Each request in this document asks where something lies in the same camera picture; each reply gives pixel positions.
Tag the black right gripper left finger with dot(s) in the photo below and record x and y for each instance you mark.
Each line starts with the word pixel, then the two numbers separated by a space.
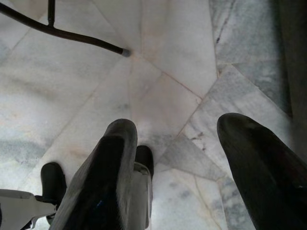
pixel 103 182

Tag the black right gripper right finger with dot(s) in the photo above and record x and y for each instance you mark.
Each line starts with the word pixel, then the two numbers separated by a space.
pixel 268 182

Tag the white right leg black foot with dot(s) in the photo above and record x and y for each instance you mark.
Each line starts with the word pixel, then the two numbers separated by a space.
pixel 144 160

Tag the dark grey sofa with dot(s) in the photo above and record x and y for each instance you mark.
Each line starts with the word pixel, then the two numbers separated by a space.
pixel 296 60

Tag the black curved table leg bar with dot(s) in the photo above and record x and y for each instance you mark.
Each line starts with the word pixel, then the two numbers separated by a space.
pixel 72 36

